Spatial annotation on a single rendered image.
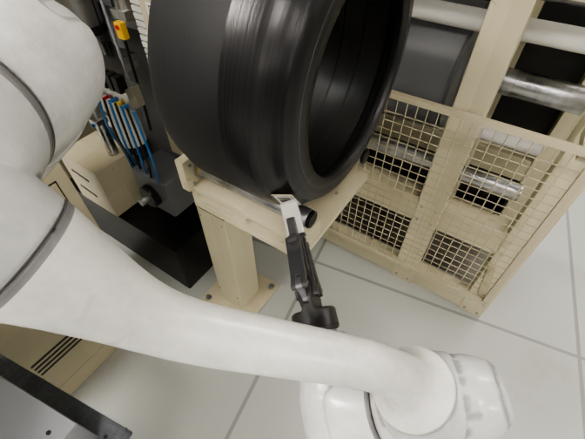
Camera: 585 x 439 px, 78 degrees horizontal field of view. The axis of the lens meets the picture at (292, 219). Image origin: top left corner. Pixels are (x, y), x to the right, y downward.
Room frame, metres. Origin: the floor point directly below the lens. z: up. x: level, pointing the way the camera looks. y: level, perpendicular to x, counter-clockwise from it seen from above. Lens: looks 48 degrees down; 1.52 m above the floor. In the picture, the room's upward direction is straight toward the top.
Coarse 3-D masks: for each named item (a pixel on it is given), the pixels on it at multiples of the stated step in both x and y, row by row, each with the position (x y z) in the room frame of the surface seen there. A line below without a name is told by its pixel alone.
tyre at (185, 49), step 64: (192, 0) 0.56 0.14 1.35; (256, 0) 0.52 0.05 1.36; (320, 0) 0.53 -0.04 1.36; (384, 0) 0.93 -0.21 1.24; (192, 64) 0.52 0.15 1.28; (256, 64) 0.48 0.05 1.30; (320, 64) 0.99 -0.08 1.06; (384, 64) 0.89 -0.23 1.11; (192, 128) 0.52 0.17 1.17; (256, 128) 0.46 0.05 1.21; (320, 128) 0.86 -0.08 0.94; (256, 192) 0.49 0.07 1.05; (320, 192) 0.56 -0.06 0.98
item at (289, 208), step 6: (282, 204) 0.47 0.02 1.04; (288, 204) 0.46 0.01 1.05; (294, 204) 0.46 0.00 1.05; (282, 210) 0.45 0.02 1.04; (288, 210) 0.45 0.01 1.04; (294, 210) 0.45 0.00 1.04; (288, 216) 0.44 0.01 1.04; (294, 216) 0.44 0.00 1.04; (300, 222) 0.43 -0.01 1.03; (300, 228) 0.42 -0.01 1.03; (288, 234) 0.41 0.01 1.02
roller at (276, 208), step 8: (208, 176) 0.70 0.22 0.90; (224, 184) 0.67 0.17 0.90; (240, 192) 0.64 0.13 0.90; (248, 192) 0.63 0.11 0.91; (256, 200) 0.62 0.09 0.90; (264, 200) 0.61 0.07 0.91; (272, 208) 0.59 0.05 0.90; (280, 208) 0.58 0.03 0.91; (304, 208) 0.57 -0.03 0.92; (304, 216) 0.55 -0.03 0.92; (312, 216) 0.55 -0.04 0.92; (304, 224) 0.54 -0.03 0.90; (312, 224) 0.55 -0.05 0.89
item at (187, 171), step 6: (180, 156) 0.73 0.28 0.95; (180, 162) 0.70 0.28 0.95; (186, 162) 0.71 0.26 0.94; (180, 168) 0.70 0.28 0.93; (186, 168) 0.71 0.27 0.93; (192, 168) 0.72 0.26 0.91; (180, 174) 0.71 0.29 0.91; (186, 174) 0.70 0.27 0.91; (192, 174) 0.72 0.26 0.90; (198, 174) 0.73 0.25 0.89; (180, 180) 0.71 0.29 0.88; (186, 180) 0.70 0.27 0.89; (192, 180) 0.71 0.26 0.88; (198, 180) 0.73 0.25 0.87; (186, 186) 0.70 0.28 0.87; (192, 186) 0.71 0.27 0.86
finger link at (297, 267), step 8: (296, 240) 0.38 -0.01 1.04; (288, 248) 0.37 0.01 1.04; (296, 248) 0.36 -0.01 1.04; (288, 256) 0.35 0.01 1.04; (296, 256) 0.35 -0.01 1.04; (296, 264) 0.34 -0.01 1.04; (304, 264) 0.34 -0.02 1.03; (296, 272) 0.32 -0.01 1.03; (304, 272) 0.32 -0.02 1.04; (304, 280) 0.30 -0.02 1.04; (296, 288) 0.30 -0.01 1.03
